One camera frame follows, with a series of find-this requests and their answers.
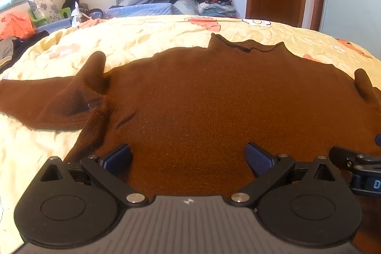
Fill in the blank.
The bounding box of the white crumpled bag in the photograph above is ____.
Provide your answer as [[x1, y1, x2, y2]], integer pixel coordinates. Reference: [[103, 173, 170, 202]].
[[70, 1, 83, 29]]

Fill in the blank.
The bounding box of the grey floral pillow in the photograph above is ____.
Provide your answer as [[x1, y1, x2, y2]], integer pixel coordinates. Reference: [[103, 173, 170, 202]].
[[28, 0, 64, 24]]

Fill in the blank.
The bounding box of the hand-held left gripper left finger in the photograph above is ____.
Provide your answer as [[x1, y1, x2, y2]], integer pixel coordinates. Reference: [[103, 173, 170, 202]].
[[39, 143, 149, 207]]

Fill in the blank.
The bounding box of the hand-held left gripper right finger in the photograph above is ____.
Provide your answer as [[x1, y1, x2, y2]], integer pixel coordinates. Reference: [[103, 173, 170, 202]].
[[228, 142, 338, 207]]

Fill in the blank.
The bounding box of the orange cloth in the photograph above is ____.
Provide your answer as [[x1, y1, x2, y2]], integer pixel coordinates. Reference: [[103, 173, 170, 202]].
[[0, 12, 35, 40]]

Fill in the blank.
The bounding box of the blue quilted blanket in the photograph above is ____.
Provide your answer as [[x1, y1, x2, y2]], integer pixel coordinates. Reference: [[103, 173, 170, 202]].
[[36, 2, 179, 34]]

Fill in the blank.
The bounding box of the dark cloth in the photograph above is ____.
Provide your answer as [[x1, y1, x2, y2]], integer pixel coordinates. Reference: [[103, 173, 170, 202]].
[[0, 30, 50, 73]]

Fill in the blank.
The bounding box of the green plastic stool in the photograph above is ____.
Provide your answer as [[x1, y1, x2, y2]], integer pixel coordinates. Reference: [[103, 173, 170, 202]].
[[30, 6, 72, 27]]

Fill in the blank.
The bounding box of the yellow floral quilt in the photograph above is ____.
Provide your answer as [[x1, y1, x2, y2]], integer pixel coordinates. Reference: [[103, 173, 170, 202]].
[[0, 14, 381, 254]]

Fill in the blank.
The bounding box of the black furry bag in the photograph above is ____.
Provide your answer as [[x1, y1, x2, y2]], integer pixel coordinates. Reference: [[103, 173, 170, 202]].
[[62, 0, 81, 12]]

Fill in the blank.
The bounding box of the brown knit sweater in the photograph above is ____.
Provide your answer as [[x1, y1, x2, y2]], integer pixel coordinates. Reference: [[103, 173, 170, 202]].
[[0, 33, 381, 254]]

